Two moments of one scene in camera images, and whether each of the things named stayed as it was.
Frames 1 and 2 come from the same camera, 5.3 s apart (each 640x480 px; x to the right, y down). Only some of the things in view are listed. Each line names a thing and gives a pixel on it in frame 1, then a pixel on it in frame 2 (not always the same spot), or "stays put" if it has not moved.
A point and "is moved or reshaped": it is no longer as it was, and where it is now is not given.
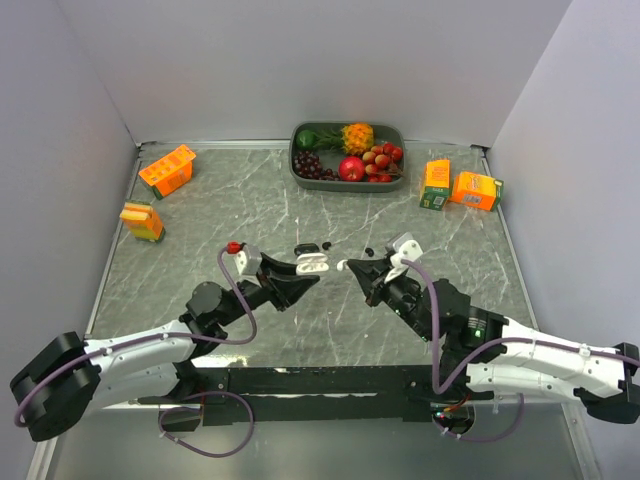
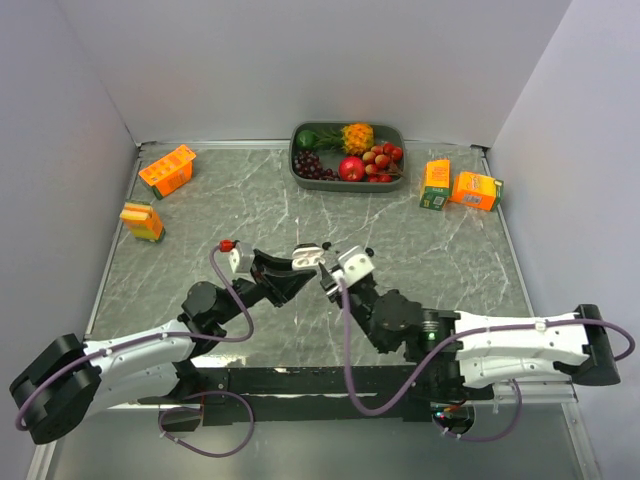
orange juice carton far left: x=169 y=173 stays put
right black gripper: x=370 y=274 to x=326 y=281
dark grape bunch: x=308 y=165 stays put
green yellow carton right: x=437 y=180 stays put
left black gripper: x=281 y=284 stays put
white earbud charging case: x=312 y=262 is moved or reshaped
